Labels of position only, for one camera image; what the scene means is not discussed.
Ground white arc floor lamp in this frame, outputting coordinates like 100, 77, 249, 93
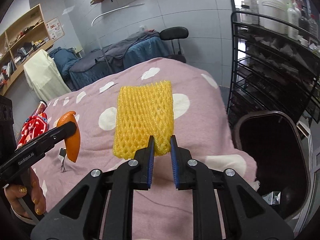
91, 3, 145, 70

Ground black round stool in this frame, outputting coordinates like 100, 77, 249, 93
159, 27, 189, 63

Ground wooden cubby shelf unit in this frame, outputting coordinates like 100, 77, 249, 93
1, 4, 54, 95

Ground red patterned cloth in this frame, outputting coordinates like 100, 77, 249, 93
17, 100, 48, 148

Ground dark brown bottle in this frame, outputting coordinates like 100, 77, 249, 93
299, 10, 310, 40

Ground black wire trolley cart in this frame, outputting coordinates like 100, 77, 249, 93
227, 10, 319, 127

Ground cream cloth covered chair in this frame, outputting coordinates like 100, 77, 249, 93
23, 49, 71, 101

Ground yellow foam fruit net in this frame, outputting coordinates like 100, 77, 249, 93
113, 81, 174, 160

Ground dark trash bin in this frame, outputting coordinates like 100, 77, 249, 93
232, 111, 310, 220

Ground green clear plastic wrapper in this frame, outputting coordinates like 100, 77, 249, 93
263, 191, 281, 205

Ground blue massage bed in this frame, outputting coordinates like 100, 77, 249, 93
49, 30, 170, 91

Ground large white tub jar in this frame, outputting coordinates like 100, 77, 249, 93
261, 0, 287, 34

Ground left hand painted nails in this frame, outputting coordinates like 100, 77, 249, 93
4, 168, 46, 219

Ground pink polka dot blanket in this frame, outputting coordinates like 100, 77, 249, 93
31, 57, 258, 240

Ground wall poster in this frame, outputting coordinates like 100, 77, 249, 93
46, 17, 65, 42

